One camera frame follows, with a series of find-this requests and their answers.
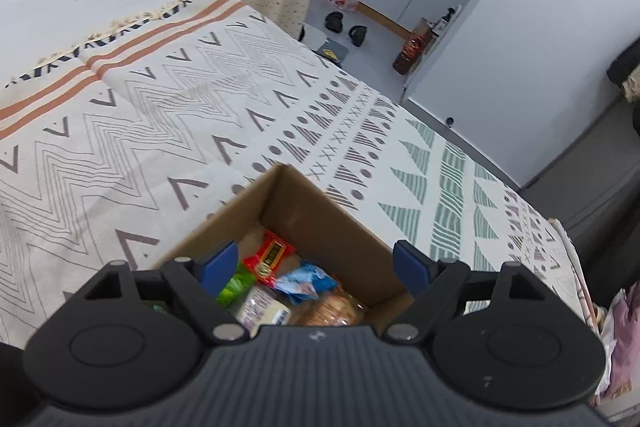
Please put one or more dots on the long white snack packet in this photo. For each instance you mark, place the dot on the long white snack packet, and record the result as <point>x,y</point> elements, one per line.
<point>260,309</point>

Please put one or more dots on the red snack packet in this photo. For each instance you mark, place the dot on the red snack packet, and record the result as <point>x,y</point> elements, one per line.
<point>267,257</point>

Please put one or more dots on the patterned blanket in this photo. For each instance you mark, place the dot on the patterned blanket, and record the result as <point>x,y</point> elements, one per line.
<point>165,117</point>

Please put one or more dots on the dark grey box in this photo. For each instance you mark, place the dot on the dark grey box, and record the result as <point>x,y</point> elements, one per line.
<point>334,52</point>

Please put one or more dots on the dark drink bottle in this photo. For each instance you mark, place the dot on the dark drink bottle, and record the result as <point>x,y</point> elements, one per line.
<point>407,54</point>

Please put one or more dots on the clear biscuit packet green edge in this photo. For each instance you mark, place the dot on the clear biscuit packet green edge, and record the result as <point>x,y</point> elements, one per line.
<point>330,311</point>

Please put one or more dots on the brown cardboard box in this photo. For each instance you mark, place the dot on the brown cardboard box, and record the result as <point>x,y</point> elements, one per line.
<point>310,207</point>

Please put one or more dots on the lime green silver snack packet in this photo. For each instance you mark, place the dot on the lime green silver snack packet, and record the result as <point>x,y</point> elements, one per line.
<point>234,289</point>

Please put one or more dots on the dark grey sofa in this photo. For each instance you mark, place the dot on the dark grey sofa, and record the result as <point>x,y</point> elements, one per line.
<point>590,177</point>

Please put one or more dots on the pink cloth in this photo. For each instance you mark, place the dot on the pink cloth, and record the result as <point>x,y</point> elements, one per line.
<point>622,347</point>

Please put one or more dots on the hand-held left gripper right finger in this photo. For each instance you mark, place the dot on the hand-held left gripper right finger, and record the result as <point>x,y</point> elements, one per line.
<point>410,264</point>

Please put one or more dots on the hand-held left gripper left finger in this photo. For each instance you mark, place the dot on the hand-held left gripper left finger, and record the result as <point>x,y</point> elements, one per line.
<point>220,266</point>

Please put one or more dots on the light blue snack packet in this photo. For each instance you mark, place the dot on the light blue snack packet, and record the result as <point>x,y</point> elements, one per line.
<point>302,282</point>

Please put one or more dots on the black slipper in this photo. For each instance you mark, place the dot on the black slipper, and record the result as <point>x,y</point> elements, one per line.
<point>358,36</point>
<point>334,22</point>

